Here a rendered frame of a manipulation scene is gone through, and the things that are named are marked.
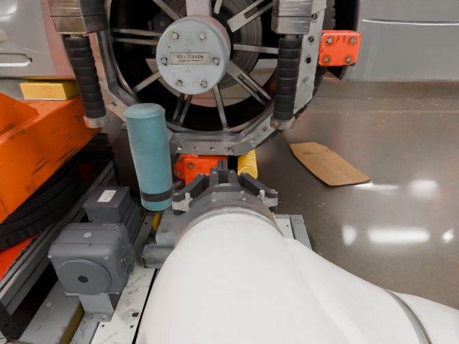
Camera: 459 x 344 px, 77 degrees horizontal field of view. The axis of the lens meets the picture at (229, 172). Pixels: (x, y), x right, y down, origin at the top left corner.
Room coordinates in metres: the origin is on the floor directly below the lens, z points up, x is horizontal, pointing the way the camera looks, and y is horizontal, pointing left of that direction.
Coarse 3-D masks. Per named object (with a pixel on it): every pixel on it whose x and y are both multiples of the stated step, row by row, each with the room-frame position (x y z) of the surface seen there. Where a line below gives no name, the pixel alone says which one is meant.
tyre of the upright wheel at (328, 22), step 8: (104, 0) 0.80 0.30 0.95; (328, 0) 0.78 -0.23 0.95; (328, 8) 0.78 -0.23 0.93; (328, 16) 0.78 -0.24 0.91; (328, 24) 0.78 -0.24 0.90; (320, 72) 0.78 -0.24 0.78; (320, 80) 0.78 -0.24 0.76; (312, 96) 0.79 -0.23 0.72; (296, 112) 0.78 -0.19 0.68; (272, 136) 0.78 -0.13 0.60
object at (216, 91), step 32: (128, 0) 0.92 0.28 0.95; (160, 0) 0.81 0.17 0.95; (256, 0) 0.81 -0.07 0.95; (128, 32) 0.81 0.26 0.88; (160, 32) 0.81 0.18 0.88; (128, 64) 0.87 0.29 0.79; (160, 96) 0.92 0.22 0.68; (192, 96) 0.81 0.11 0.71; (256, 96) 0.80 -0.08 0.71; (192, 128) 0.80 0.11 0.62; (224, 128) 0.80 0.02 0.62
